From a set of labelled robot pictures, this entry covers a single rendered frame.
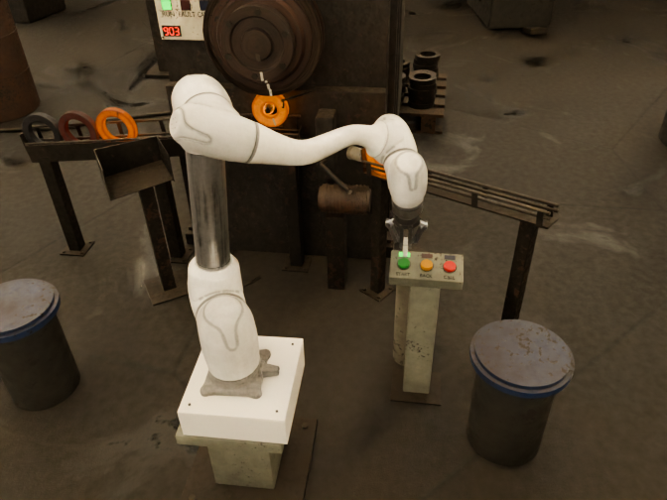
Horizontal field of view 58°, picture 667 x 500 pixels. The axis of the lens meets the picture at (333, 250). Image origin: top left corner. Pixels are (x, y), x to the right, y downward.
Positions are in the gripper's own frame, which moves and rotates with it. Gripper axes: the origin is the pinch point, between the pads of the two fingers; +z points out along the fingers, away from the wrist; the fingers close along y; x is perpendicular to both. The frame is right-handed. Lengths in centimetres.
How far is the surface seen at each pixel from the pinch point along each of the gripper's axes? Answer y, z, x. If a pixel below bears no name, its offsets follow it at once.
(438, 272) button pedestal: -11.1, 9.5, 2.8
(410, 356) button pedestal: -3.9, 45.4, 17.7
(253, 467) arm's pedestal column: 43, 35, 65
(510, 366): -34.5, 16.5, 30.5
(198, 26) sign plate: 91, -10, -96
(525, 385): -38, 14, 37
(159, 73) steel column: 223, 173, -276
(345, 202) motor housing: 27, 39, -46
